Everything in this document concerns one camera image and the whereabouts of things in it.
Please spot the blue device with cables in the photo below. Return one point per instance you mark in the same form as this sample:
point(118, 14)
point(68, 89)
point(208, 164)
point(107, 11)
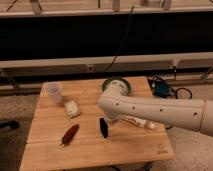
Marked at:
point(161, 88)

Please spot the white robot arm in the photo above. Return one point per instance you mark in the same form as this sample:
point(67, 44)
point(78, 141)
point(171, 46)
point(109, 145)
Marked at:
point(191, 114)

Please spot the red brown chili toy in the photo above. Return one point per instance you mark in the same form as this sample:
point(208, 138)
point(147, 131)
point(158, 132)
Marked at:
point(68, 136)

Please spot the white small container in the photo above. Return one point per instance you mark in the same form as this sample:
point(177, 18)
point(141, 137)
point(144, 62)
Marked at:
point(72, 108)

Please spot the white plastic bottle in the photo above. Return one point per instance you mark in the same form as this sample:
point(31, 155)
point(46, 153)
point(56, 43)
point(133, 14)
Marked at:
point(139, 122)

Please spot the green bowl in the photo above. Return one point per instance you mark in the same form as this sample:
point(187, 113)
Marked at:
point(116, 86)

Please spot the black chair base leg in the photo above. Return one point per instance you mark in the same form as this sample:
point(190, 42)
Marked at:
point(12, 124)

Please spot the clear plastic cup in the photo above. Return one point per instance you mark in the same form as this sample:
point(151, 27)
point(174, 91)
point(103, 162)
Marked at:
point(53, 90)

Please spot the black eraser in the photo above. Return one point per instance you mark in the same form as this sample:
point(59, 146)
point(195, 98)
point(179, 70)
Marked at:
point(103, 127)

